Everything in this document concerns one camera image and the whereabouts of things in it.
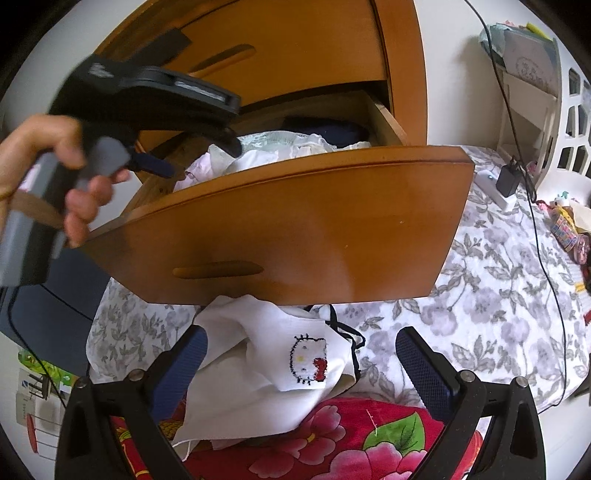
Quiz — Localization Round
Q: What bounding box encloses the beige cloth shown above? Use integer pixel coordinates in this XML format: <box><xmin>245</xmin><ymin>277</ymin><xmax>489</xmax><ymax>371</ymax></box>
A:
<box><xmin>573</xmin><ymin>198</ymin><xmax>591</xmax><ymax>236</ymax></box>

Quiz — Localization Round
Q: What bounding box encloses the grey floral quilt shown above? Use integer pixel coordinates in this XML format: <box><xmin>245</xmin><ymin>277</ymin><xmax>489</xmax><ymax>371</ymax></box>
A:
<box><xmin>85</xmin><ymin>145</ymin><xmax>591</xmax><ymax>416</ymax></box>

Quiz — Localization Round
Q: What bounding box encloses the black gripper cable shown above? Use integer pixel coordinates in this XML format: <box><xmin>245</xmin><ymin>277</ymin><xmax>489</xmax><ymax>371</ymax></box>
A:
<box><xmin>7</xmin><ymin>285</ymin><xmax>93</xmax><ymax>384</ymax></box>

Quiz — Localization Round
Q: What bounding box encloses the white cutout rack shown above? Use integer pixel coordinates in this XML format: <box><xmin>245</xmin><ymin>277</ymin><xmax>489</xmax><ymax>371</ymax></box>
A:
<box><xmin>496</xmin><ymin>34</ymin><xmax>591</xmax><ymax>190</ymax></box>

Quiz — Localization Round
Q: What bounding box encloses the person's left hand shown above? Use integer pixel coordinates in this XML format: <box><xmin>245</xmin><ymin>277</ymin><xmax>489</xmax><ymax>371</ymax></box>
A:
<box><xmin>0</xmin><ymin>114</ymin><xmax>133</xmax><ymax>250</ymax></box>

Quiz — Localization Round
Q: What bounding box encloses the navy garment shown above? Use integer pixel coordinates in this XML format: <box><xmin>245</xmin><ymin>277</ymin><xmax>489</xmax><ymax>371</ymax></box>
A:
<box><xmin>281</xmin><ymin>117</ymin><xmax>370</xmax><ymax>149</ymax></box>

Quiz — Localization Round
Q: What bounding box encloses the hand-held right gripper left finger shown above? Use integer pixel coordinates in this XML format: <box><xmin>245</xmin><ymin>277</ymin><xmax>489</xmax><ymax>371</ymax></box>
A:
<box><xmin>55</xmin><ymin>324</ymin><xmax>208</xmax><ymax>480</ymax></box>

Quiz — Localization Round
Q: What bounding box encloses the white printed bag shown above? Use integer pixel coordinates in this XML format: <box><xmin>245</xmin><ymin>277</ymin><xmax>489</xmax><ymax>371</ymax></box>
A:
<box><xmin>14</xmin><ymin>369</ymin><xmax>65</xmax><ymax>457</ymax></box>

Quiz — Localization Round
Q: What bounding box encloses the colourful checkered box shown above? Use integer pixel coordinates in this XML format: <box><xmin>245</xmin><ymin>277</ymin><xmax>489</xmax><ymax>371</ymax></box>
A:
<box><xmin>551</xmin><ymin>208</ymin><xmax>580</xmax><ymax>250</ymax></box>

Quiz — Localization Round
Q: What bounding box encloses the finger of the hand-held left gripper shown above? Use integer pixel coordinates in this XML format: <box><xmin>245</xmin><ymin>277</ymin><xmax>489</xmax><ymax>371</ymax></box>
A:
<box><xmin>130</xmin><ymin>152</ymin><xmax>176</xmax><ymax>179</ymax></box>
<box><xmin>198</xmin><ymin>122</ymin><xmax>243</xmax><ymax>158</ymax></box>

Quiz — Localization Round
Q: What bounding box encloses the wooden drawer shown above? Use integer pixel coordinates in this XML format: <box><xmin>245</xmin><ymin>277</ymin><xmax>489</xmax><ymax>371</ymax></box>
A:
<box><xmin>104</xmin><ymin>0</ymin><xmax>393</xmax><ymax>112</ymax></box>
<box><xmin>69</xmin><ymin>90</ymin><xmax>476</xmax><ymax>308</ymax></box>

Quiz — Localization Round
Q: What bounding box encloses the red floral blanket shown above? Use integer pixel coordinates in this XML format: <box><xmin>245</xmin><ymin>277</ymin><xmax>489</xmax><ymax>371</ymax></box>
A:
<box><xmin>111</xmin><ymin>397</ymin><xmax>485</xmax><ymax>480</ymax></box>

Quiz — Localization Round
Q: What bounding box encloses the white power strip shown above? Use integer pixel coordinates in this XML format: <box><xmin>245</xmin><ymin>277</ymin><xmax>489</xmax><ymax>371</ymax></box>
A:
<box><xmin>475</xmin><ymin>168</ymin><xmax>513</xmax><ymax>210</ymax></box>

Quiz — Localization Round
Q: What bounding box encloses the green printed packet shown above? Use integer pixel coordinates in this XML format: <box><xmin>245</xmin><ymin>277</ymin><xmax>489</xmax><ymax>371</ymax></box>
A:
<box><xmin>18</xmin><ymin>348</ymin><xmax>79</xmax><ymax>388</ymax></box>

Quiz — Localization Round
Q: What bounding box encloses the teal cloth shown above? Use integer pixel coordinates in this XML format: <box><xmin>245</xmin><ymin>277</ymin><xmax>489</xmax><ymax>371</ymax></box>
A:
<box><xmin>478</xmin><ymin>23</ymin><xmax>506</xmax><ymax>61</ymax></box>

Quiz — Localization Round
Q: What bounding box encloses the pink garment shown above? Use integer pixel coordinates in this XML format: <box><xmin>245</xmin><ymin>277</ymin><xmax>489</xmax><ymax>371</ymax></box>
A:
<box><xmin>173</xmin><ymin>154</ymin><xmax>218</xmax><ymax>192</ymax></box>

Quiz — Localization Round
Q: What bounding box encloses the black charging cable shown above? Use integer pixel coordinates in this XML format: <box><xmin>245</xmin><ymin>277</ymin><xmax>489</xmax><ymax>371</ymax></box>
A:
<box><xmin>463</xmin><ymin>0</ymin><xmax>578</xmax><ymax>408</ymax></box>

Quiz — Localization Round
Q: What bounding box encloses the white cloth with cat patch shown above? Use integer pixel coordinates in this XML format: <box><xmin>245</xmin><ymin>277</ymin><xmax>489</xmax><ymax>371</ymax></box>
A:
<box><xmin>173</xmin><ymin>295</ymin><xmax>365</xmax><ymax>455</ymax></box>

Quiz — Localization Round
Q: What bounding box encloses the black strap garment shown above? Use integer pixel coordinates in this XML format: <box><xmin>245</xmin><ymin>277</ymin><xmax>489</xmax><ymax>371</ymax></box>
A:
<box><xmin>302</xmin><ymin>304</ymin><xmax>366</xmax><ymax>384</ymax></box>

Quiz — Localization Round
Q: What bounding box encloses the black charger adapter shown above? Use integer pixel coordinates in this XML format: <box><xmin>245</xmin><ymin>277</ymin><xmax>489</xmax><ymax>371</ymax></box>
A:
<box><xmin>495</xmin><ymin>159</ymin><xmax>522</xmax><ymax>197</ymax></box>

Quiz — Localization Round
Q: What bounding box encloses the white lace garment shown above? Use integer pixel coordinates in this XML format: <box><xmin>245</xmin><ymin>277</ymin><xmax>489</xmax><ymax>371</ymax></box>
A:
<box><xmin>208</xmin><ymin>130</ymin><xmax>372</xmax><ymax>176</ymax></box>

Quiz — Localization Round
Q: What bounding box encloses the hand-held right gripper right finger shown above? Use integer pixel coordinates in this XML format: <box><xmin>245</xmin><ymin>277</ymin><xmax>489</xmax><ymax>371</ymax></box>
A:
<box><xmin>396</xmin><ymin>327</ymin><xmax>548</xmax><ymax>480</ymax></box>

